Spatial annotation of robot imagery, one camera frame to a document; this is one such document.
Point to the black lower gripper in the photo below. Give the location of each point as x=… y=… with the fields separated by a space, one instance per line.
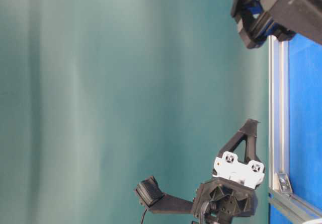
x=216 y=199

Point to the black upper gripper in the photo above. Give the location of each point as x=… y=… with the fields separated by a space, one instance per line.
x=258 y=19

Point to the black lower robot arm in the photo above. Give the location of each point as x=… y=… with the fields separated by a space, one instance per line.
x=221 y=220

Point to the white rail block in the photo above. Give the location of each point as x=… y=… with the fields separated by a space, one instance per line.
x=228 y=167

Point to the aluminium extrusion frame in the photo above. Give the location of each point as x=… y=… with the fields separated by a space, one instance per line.
x=278 y=123

